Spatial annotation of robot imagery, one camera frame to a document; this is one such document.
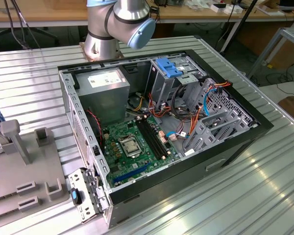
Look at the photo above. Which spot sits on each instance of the black open PC case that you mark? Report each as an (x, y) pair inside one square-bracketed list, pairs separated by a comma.
[(174, 191)]

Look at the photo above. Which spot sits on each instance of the grey power supply unit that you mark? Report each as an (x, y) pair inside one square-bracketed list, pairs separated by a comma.
[(103, 102)]

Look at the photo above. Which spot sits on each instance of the grey parts rack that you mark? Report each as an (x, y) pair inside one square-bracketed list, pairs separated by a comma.
[(27, 176)]

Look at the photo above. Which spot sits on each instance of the silver card retention bracket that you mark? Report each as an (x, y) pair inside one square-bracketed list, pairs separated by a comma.
[(80, 210)]

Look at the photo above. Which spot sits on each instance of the grey metal drive cage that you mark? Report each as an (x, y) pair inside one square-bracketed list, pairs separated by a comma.
[(159, 85)]

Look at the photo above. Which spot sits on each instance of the green motherboard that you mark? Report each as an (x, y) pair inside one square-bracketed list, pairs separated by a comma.
[(127, 169)]

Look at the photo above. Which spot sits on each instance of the grey metal disk bay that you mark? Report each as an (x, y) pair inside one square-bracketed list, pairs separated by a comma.
[(203, 137)]

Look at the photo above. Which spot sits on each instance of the blue expansion slot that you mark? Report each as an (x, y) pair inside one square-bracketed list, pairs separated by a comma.
[(131, 173)]

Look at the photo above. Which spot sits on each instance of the black case fan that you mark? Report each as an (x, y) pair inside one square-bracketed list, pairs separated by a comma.
[(96, 129)]

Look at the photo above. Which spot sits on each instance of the black laptop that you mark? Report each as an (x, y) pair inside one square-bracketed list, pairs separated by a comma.
[(291, 5)]

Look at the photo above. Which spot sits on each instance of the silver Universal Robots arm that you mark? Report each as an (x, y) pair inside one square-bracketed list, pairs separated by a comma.
[(107, 27)]

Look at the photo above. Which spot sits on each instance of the wooden desk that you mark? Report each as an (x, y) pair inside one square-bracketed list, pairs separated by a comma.
[(198, 14), (51, 14)]

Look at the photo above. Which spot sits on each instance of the blue drive cage latch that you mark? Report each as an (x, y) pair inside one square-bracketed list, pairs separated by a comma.
[(164, 63), (174, 72)]

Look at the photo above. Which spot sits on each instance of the black RAM slot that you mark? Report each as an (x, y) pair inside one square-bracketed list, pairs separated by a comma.
[(151, 140), (157, 137)]

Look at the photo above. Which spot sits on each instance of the black blue bracket latch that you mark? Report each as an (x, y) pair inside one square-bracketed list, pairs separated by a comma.
[(75, 195)]

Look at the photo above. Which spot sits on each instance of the black tripod pole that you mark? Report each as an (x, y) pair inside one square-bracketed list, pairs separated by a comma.
[(240, 24)]

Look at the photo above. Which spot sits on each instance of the silver CPU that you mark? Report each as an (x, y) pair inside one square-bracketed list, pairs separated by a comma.
[(130, 148)]

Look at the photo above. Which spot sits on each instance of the CPU socket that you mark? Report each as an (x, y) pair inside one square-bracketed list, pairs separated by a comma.
[(120, 147)]

